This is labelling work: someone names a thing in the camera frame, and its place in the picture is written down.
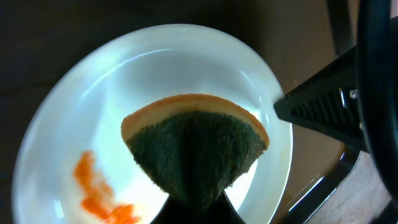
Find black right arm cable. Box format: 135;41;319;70
356;0;398;203

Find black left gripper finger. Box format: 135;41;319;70
194;191;245;224
150;197;193;224
274;47;367;151

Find large dark brown tray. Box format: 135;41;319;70
1;1;358;223

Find white plate with orange sauce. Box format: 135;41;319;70
12;24;293;223

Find yellow sponge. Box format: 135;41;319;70
121;94;270;210

